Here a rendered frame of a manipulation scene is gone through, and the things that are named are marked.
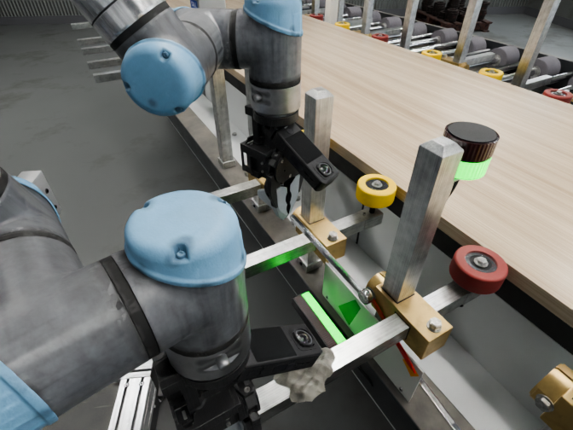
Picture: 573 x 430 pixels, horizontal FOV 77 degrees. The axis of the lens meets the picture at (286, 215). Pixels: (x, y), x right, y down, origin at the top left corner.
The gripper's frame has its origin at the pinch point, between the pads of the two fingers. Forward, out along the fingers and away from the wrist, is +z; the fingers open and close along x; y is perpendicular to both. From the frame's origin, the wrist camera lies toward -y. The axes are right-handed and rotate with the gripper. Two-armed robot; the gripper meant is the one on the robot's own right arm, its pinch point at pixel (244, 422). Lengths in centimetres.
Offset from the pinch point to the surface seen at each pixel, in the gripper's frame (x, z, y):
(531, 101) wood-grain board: -37, -9, -113
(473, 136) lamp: -3.2, -31.5, -32.2
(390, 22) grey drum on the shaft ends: -166, -4, -174
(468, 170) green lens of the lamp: -1.7, -28.0, -31.3
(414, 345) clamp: 3.2, -1.6, -26.3
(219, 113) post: -78, -7, -28
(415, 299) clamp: -1.4, -5.1, -29.9
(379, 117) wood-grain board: -51, -9, -64
